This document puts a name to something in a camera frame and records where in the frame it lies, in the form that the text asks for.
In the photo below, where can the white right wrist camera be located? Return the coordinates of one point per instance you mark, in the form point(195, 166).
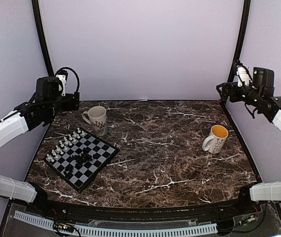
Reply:
point(243, 75)

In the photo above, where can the white mug orange interior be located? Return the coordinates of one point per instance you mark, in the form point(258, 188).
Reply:
point(215, 140)

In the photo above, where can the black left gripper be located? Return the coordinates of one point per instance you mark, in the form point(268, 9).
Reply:
point(68, 105)

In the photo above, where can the pile of black chess pieces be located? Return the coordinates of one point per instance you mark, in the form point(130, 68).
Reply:
point(80, 159)

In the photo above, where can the black front rail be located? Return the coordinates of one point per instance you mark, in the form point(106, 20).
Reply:
point(76, 212)

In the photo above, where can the white slotted cable duct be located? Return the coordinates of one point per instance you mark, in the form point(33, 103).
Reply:
point(87, 231)

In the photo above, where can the black frame post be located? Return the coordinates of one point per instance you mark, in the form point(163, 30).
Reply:
point(41, 37)
point(242, 29)

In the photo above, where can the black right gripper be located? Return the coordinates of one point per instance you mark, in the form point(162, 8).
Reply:
point(226, 86)

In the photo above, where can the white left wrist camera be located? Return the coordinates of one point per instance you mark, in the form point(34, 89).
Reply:
point(62, 75)

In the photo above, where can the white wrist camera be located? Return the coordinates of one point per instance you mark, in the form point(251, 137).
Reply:
point(62, 75)
point(243, 75)

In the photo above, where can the black right frame post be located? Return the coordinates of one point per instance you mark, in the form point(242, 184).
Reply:
point(242, 29)

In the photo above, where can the black left frame post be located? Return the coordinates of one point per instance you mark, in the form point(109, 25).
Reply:
point(41, 37)

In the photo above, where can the black grey chess board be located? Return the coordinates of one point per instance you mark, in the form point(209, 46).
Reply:
point(101, 151)

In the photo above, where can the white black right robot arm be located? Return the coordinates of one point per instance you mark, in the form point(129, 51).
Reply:
point(255, 89)

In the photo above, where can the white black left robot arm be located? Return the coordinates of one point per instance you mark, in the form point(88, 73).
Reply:
point(59, 92)

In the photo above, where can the cream floral mug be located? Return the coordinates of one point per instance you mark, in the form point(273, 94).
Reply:
point(96, 117)

